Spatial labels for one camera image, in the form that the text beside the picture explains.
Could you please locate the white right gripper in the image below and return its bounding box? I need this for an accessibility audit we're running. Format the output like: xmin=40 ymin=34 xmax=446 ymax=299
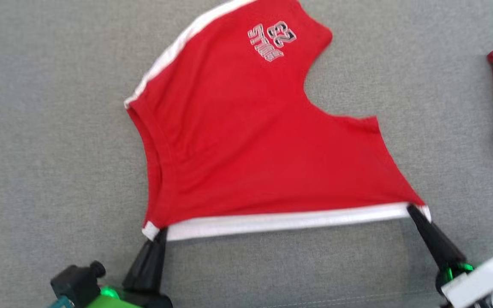
xmin=407 ymin=205 xmax=493 ymax=308

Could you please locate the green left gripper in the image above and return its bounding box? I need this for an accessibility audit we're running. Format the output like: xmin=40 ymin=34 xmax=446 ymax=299
xmin=85 ymin=229 xmax=173 ymax=308

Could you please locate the red shorts white trim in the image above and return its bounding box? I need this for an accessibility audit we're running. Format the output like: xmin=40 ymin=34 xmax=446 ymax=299
xmin=124 ymin=0 xmax=431 ymax=242

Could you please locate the teal left camera connector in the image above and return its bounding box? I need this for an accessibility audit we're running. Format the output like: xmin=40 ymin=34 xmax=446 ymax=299
xmin=48 ymin=295 xmax=76 ymax=308

